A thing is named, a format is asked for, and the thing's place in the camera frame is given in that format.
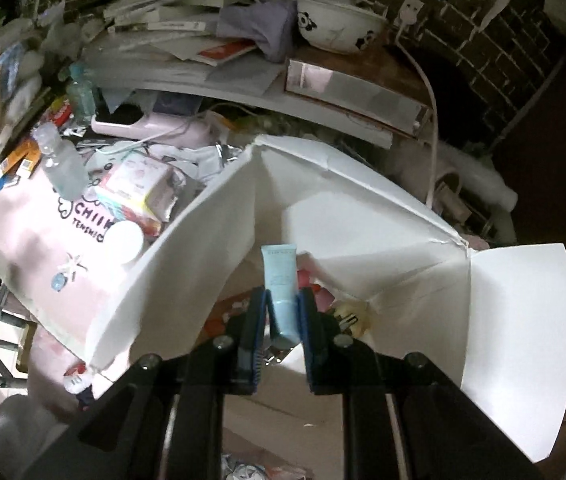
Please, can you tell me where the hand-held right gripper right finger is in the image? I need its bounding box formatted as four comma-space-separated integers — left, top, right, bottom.
297, 287, 544, 480

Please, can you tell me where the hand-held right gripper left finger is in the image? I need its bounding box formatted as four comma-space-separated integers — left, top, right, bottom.
28, 287, 271, 480

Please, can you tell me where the light blue cream tube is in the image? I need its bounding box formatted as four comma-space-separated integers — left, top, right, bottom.
261, 245, 300, 350

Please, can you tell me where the cartoon printed cardboard box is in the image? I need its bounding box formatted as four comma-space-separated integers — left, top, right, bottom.
86, 134, 566, 466

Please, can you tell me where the white cylindrical jar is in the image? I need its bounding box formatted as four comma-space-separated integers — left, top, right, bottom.
106, 221, 145, 266

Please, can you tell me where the pastel tissue pack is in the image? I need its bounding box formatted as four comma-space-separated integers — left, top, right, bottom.
94, 154, 184, 238

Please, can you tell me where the pink hair appliance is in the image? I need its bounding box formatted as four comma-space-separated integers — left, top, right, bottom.
90, 110, 214, 148

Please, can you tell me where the silver flat box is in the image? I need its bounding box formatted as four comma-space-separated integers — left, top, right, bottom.
285, 57, 431, 138

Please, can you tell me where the clear spray bottle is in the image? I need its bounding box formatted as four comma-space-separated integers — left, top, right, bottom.
32, 124, 89, 201

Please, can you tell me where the orange packet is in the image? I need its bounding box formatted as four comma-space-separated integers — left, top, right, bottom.
0, 137, 44, 178

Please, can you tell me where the green cap water bottle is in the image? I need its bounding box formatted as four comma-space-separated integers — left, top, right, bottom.
66, 62, 99, 126

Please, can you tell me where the purple cloth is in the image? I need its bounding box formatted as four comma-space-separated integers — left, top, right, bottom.
215, 0, 299, 63

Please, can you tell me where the white panda bowl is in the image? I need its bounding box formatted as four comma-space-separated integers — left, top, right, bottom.
295, 0, 389, 56

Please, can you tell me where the stack of books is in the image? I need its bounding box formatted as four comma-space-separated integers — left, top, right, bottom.
103, 0, 284, 96

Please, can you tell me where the white power cable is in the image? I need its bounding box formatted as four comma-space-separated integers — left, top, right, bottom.
395, 20, 441, 208

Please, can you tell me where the white wall socket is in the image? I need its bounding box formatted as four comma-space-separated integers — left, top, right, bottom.
398, 0, 424, 26

